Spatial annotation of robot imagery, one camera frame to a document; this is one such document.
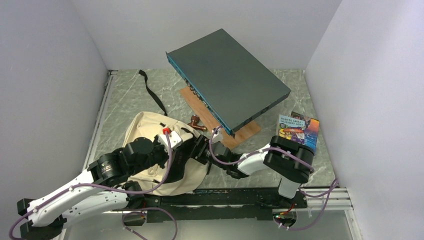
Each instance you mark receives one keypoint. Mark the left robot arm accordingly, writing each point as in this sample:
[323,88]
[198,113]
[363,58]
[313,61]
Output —
[105,185]

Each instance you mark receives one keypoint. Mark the dark grey network switch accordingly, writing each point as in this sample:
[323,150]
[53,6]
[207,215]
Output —
[234,85]

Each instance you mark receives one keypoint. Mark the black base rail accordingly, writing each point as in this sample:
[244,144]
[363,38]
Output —
[259,203]

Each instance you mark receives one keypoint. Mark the treehouse paperback book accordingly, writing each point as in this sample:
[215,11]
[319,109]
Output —
[291,128]

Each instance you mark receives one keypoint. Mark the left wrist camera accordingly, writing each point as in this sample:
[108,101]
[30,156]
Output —
[170,138]

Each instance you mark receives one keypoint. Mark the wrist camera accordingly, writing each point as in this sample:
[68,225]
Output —
[217,135]
[170,138]

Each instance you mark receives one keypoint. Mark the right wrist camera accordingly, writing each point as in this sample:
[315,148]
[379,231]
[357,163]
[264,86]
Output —
[217,135]

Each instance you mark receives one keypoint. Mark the wooden board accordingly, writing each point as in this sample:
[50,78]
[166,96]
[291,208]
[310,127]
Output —
[210,122]

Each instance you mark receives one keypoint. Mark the blue orange paperback book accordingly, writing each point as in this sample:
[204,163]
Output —
[310,129]

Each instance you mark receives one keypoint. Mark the brown pipe tee fitting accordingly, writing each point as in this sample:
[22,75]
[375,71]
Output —
[194,123]

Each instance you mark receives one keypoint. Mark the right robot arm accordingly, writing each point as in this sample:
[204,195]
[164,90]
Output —
[290,159]

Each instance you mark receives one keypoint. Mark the cream canvas backpack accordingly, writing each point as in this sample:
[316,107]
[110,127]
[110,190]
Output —
[147,124]

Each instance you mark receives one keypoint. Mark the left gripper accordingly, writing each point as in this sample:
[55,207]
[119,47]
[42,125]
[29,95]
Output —
[174,150]

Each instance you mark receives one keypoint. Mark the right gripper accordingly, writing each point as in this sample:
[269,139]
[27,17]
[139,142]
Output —
[203,143]

